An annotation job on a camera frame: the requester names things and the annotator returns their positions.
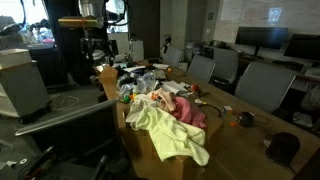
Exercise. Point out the black round speaker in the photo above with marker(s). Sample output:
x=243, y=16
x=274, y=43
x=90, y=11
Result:
x=283, y=148

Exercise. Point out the white spray bottle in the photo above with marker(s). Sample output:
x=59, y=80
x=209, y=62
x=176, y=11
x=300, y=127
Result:
x=136, y=89

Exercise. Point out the white paper stack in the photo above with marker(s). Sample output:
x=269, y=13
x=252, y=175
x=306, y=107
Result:
x=173, y=86

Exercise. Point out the brown cardboard box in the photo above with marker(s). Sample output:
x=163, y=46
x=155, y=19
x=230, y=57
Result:
x=143, y=150

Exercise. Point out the white upright box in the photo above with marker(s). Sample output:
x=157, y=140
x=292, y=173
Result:
x=136, y=50

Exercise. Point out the peach printed cloth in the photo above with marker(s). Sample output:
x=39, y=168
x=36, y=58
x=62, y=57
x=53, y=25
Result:
x=165, y=98

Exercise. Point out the green toy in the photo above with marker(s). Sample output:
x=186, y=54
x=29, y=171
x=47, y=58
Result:
x=126, y=99

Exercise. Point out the white rolling cabinet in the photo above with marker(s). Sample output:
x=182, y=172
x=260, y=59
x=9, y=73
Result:
x=20, y=86

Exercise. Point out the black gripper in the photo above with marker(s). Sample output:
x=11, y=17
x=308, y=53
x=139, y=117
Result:
x=95, y=40

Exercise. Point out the small open cardboard box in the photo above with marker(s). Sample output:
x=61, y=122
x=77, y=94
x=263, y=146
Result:
x=108, y=75

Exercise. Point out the dark round ball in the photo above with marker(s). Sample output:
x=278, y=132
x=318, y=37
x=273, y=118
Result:
x=246, y=119

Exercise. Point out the black computer monitor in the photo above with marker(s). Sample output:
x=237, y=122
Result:
x=303, y=46
x=261, y=36

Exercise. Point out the dark grey swivel chair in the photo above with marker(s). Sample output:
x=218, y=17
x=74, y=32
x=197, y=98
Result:
x=76, y=133

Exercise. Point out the red ball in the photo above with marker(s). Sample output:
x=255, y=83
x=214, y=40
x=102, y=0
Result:
x=195, y=88

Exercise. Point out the light green towel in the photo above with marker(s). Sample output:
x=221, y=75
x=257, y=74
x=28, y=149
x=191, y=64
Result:
x=170, y=136

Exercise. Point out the small orange piece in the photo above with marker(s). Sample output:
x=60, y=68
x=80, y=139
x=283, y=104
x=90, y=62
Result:
x=233, y=124

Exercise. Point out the small puzzle cube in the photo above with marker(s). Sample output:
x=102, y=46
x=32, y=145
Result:
x=228, y=110

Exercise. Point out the wall whiteboard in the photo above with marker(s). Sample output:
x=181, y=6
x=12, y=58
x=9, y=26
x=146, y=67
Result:
x=300, y=16

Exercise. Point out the pink towel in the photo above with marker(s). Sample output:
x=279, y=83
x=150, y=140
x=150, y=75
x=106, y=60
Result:
x=186, y=111

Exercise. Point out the orange ball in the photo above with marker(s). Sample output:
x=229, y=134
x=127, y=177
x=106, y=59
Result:
x=169, y=70

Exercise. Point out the clear plastic bags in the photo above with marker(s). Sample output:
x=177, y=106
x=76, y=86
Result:
x=145, y=83

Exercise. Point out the wooden wall desk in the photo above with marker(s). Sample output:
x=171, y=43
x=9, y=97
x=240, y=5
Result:
x=276, y=63

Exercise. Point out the light grey office chair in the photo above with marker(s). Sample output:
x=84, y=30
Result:
x=172, y=56
x=226, y=63
x=263, y=85
x=201, y=68

